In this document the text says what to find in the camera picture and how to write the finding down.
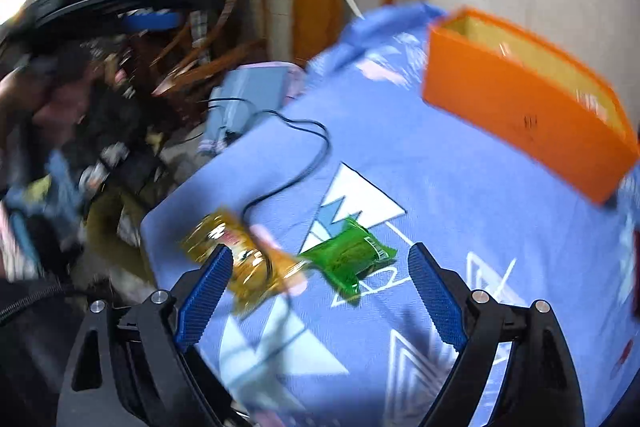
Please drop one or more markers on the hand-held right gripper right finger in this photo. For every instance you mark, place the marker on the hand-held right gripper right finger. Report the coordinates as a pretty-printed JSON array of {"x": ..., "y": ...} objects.
[{"x": 435, "y": 302}]

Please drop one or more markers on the blue cloth covered stool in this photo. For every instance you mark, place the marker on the blue cloth covered stool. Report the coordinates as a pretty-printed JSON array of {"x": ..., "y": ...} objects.
[{"x": 250, "y": 97}]

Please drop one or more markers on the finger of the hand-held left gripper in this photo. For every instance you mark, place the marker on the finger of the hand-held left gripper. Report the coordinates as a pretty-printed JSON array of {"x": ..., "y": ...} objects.
[{"x": 150, "y": 21}]

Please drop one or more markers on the blue printed tablecloth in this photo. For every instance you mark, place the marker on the blue printed tablecloth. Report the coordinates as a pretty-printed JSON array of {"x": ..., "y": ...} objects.
[{"x": 450, "y": 187}]

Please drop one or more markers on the orange cardboard box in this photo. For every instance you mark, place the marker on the orange cardboard box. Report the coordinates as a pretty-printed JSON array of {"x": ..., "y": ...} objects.
[{"x": 520, "y": 107}]

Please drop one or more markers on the green snack packet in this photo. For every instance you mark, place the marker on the green snack packet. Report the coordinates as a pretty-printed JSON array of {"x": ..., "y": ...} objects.
[{"x": 350, "y": 257}]

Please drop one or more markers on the yellow clear snack packet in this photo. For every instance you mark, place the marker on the yellow clear snack packet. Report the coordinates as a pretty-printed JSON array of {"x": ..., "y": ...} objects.
[{"x": 250, "y": 272}]

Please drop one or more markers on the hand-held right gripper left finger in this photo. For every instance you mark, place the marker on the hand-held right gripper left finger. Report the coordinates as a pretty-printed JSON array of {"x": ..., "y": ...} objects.
[{"x": 202, "y": 307}]

